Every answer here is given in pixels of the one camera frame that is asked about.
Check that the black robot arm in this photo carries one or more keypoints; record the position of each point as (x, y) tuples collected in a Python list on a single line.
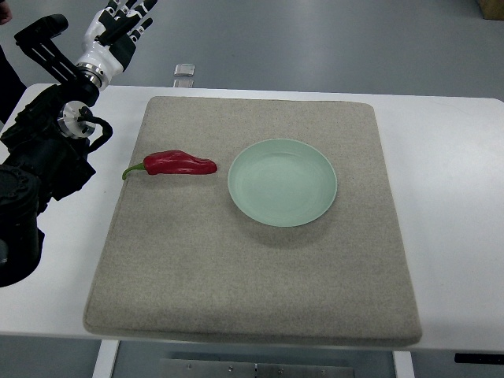
[(48, 145)]

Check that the metal base plate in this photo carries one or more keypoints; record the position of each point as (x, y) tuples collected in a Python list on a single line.
[(200, 368)]

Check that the white table leg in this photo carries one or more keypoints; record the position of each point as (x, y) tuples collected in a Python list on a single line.
[(403, 364), (106, 359)]

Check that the red pepper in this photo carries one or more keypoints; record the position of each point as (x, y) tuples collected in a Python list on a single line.
[(173, 162)]

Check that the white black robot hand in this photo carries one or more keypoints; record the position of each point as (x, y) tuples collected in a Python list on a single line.
[(110, 40)]

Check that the black table control panel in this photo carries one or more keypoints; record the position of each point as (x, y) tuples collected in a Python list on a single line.
[(479, 359)]

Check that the white right table leg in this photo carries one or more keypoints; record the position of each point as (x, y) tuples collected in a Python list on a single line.
[(403, 364)]

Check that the light green plate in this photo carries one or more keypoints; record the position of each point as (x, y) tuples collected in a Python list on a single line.
[(282, 183)]

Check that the cardboard box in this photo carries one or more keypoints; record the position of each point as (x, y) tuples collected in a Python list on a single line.
[(492, 9)]

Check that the beige felt mat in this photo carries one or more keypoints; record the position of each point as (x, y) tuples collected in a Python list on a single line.
[(182, 262)]

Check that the white left table leg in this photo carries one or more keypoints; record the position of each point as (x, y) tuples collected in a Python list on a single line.
[(106, 359)]

